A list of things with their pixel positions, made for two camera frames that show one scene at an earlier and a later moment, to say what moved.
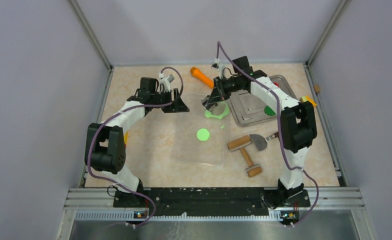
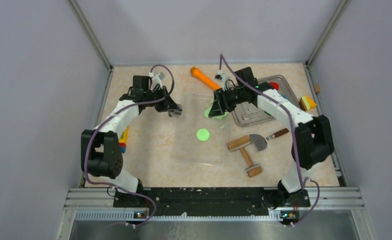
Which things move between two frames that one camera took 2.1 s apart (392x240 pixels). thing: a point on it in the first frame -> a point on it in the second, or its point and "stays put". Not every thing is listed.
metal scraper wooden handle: x=259 y=142 stays put
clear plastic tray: x=186 y=149 stays put
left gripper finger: x=180 y=106 -> x=173 y=106
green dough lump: x=209 y=114 stays put
